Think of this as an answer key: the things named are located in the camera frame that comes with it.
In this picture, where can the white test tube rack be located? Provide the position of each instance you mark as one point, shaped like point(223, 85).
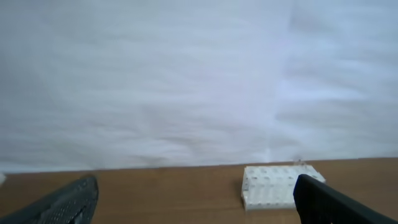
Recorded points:
point(267, 189)

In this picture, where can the clear test tube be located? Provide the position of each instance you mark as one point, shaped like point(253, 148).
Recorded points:
point(299, 161)

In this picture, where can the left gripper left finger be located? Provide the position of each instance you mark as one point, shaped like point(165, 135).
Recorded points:
point(62, 205)

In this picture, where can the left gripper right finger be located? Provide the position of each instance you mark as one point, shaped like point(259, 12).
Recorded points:
point(329, 205)

